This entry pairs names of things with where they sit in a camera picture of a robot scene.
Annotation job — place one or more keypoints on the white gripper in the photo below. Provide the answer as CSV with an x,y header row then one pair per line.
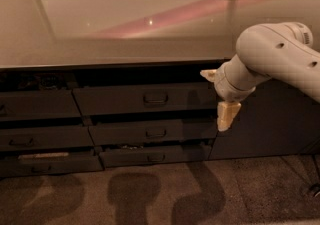
x,y
222,86

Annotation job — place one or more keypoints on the dark grey drawer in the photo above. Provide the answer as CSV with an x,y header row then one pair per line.
x,y
153,131
44,166
154,155
111,100
32,105
44,138

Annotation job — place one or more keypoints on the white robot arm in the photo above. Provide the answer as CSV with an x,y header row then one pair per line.
x,y
281,51

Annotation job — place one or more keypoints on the dark grey cabinet door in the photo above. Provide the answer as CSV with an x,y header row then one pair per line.
x,y
276,119

